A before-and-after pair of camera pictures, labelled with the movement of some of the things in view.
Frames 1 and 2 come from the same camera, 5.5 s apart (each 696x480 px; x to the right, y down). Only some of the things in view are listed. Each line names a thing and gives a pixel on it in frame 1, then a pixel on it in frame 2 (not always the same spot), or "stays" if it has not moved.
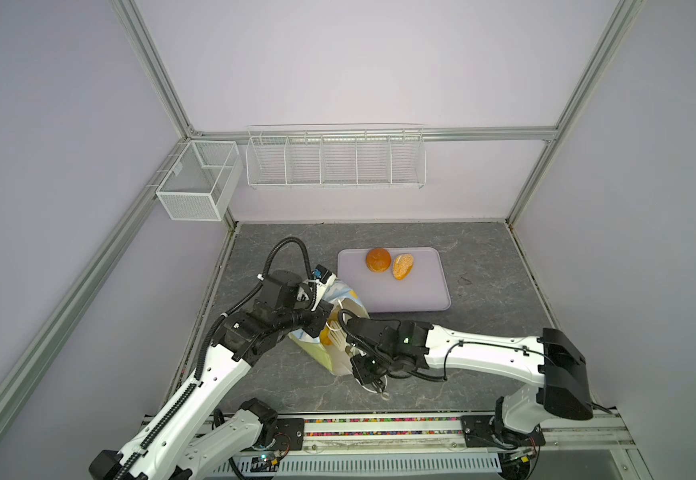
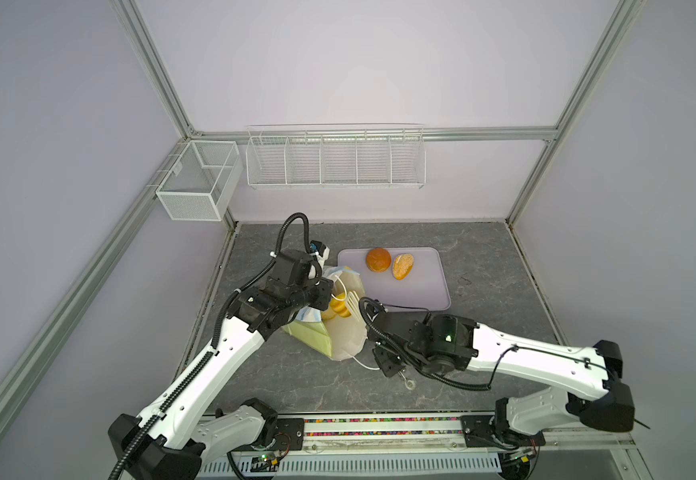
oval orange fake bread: x=402 y=265 stays
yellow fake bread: x=325 y=334 → x=337 y=307
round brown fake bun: x=378 y=260 stays
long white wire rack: x=336 y=156 stays
